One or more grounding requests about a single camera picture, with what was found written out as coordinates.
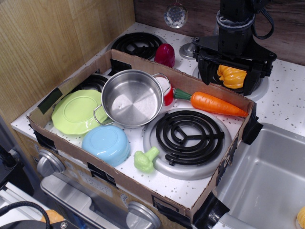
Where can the brown cardboard fence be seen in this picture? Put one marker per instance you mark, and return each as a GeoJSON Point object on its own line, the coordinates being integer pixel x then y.
{"type": "Point", "coordinates": [166, 196]}

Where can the yellow toy in sink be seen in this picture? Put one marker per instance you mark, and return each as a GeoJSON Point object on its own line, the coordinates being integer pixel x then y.
{"type": "Point", "coordinates": [300, 219]}

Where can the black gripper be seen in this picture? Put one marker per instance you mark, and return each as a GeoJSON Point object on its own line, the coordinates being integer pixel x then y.
{"type": "Point", "coordinates": [233, 47]}

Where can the orange toy carrot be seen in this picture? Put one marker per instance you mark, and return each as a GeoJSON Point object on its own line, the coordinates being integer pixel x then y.
{"type": "Point", "coordinates": [209, 103]}

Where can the right silver oven knob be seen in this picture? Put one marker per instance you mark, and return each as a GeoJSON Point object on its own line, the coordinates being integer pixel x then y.
{"type": "Point", "coordinates": [141, 217]}

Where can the orange toy at bottom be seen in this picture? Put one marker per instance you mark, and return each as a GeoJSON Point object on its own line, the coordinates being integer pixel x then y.
{"type": "Point", "coordinates": [54, 216]}

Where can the back right black burner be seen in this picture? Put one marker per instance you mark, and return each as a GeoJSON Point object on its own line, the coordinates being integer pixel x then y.
{"type": "Point", "coordinates": [259, 91]}

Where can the silver sink basin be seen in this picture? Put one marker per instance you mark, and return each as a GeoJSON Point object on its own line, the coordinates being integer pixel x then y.
{"type": "Point", "coordinates": [264, 187]}

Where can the yellow toy pumpkin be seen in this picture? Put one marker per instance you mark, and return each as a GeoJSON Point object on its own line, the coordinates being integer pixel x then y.
{"type": "Point", "coordinates": [231, 77]}

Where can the back left black burner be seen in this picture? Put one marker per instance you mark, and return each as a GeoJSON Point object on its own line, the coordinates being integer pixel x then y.
{"type": "Point", "coordinates": [139, 44]}

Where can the silver oven door handle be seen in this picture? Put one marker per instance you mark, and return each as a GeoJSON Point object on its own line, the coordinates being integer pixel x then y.
{"type": "Point", "coordinates": [95, 211]}

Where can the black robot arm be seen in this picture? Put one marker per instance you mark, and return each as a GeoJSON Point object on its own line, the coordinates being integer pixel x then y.
{"type": "Point", "coordinates": [241, 13]}

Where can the black burner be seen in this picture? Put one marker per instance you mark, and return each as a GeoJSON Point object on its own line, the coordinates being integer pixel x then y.
{"type": "Point", "coordinates": [192, 143]}
{"type": "Point", "coordinates": [139, 44]}
{"type": "Point", "coordinates": [95, 81]}
{"type": "Point", "coordinates": [259, 91]}

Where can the silver oven knob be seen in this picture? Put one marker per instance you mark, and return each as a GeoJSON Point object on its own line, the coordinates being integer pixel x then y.
{"type": "Point", "coordinates": [49, 164]}
{"type": "Point", "coordinates": [141, 217]}

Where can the front right black burner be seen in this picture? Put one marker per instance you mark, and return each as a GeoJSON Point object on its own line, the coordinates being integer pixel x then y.
{"type": "Point", "coordinates": [192, 143]}

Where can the light green toy broccoli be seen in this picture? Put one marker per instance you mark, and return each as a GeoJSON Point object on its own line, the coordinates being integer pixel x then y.
{"type": "Point", "coordinates": [144, 161]}

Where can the dark red toy pepper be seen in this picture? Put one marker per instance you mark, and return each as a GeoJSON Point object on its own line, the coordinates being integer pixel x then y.
{"type": "Point", "coordinates": [165, 55]}

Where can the light green plastic plate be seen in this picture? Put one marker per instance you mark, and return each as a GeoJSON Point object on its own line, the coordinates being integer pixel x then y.
{"type": "Point", "coordinates": [79, 112]}

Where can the stainless steel pot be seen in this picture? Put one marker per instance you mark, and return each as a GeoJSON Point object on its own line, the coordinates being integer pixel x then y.
{"type": "Point", "coordinates": [131, 98]}

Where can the silver stove top knob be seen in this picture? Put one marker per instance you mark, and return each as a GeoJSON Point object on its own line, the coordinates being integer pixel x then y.
{"type": "Point", "coordinates": [187, 51]}

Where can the left silver oven knob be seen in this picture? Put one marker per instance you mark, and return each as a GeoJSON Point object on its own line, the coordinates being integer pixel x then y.
{"type": "Point", "coordinates": [49, 164]}

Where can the light blue plastic bowl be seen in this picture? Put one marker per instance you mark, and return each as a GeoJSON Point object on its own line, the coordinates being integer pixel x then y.
{"type": "Point", "coordinates": [108, 143]}

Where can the red and white toy cup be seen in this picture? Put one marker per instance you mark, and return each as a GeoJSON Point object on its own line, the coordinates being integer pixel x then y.
{"type": "Point", "coordinates": [166, 88]}

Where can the hanging silver strainer ladle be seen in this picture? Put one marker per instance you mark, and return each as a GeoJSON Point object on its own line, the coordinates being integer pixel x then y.
{"type": "Point", "coordinates": [175, 15]}

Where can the front left black burner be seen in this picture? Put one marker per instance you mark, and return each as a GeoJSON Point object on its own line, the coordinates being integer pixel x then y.
{"type": "Point", "coordinates": [95, 81]}

